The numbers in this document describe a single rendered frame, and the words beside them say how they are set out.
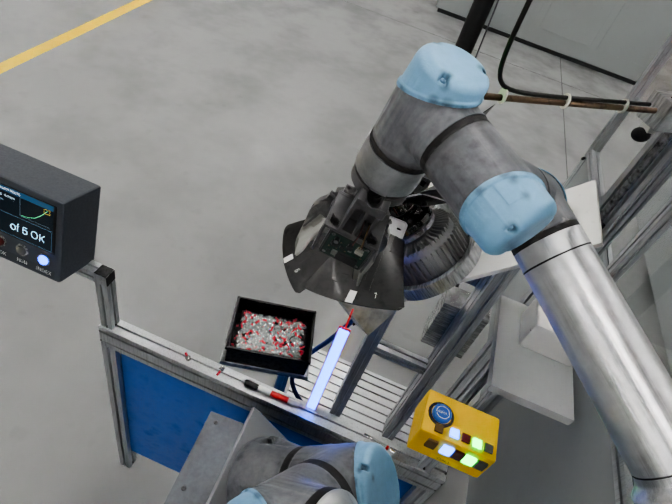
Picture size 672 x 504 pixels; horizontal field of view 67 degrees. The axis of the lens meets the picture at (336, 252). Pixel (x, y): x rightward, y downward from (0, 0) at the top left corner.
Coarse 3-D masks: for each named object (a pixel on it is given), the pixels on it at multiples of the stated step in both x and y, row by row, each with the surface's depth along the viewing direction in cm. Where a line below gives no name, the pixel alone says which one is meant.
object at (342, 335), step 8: (336, 336) 99; (344, 336) 98; (336, 344) 101; (336, 352) 102; (328, 360) 105; (336, 360) 104; (328, 368) 107; (320, 376) 110; (328, 376) 109; (320, 384) 112; (312, 392) 115; (320, 392) 114; (312, 400) 117; (312, 408) 119
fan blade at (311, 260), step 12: (288, 228) 146; (300, 228) 142; (288, 240) 143; (312, 240) 138; (288, 252) 141; (312, 252) 137; (288, 264) 140; (300, 264) 138; (312, 264) 136; (288, 276) 138; (300, 276) 137; (300, 288) 135
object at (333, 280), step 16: (400, 240) 120; (384, 256) 115; (400, 256) 116; (320, 272) 113; (336, 272) 112; (352, 272) 111; (368, 272) 111; (384, 272) 112; (400, 272) 113; (320, 288) 110; (336, 288) 109; (352, 288) 109; (368, 288) 108; (384, 288) 108; (400, 288) 109; (352, 304) 106; (368, 304) 105; (384, 304) 105; (400, 304) 105
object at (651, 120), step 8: (656, 96) 118; (664, 96) 116; (656, 104) 118; (664, 104) 116; (656, 112) 118; (664, 112) 116; (648, 120) 120; (656, 120) 118; (664, 120) 116; (656, 128) 118; (664, 128) 119
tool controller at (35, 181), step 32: (0, 160) 99; (32, 160) 103; (0, 192) 96; (32, 192) 94; (64, 192) 97; (96, 192) 102; (32, 224) 97; (64, 224) 96; (96, 224) 107; (0, 256) 104; (32, 256) 101; (64, 256) 101
